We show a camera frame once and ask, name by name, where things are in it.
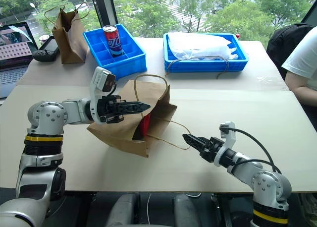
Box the brown paper bag standing upright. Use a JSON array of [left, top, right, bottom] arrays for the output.
[[44, 4, 90, 65]]

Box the black backpack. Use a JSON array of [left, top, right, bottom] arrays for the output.
[[265, 23, 315, 80]]

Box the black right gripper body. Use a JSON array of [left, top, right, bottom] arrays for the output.
[[200, 136, 225, 163]]

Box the brown paper bag lying open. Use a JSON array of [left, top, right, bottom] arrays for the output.
[[86, 74, 192, 159]]

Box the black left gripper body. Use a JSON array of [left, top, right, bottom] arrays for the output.
[[98, 94, 125, 124]]

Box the person in white t-shirt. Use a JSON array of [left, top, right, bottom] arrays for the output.
[[281, 25, 317, 136]]

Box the black window frame post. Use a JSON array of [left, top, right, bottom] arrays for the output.
[[88, 0, 119, 32]]

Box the thin white cable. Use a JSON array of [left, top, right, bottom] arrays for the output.
[[146, 193, 152, 227]]

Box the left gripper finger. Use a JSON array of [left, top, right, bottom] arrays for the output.
[[120, 101, 152, 109], [120, 108, 150, 115]]

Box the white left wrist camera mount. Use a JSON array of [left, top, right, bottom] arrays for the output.
[[88, 66, 117, 125]]

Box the open laptop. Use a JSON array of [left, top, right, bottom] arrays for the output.
[[0, 21, 39, 99]]

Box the blue compartment bin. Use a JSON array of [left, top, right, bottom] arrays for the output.
[[82, 23, 148, 80]]

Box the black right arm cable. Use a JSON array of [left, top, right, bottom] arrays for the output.
[[229, 127, 283, 174]]

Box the red soda can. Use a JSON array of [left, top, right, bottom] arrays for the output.
[[103, 24, 123, 58]]

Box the clear plastic bag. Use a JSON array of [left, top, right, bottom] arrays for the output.
[[167, 33, 240, 60]]

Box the brown twine cord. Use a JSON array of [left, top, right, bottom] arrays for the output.
[[164, 55, 230, 80]]

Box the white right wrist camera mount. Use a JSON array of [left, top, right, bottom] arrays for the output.
[[213, 121, 236, 168]]

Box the black handheld controller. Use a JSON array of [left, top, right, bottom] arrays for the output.
[[32, 35, 60, 62]]

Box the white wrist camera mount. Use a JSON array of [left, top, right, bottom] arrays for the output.
[[213, 121, 236, 168], [88, 66, 117, 125]]

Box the red and white cup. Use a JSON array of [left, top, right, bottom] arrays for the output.
[[39, 34, 51, 48]]

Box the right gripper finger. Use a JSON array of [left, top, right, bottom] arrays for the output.
[[183, 133, 209, 144], [182, 134, 206, 151]]

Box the blue shallow plastic crate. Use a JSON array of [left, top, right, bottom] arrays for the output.
[[162, 32, 249, 73]]

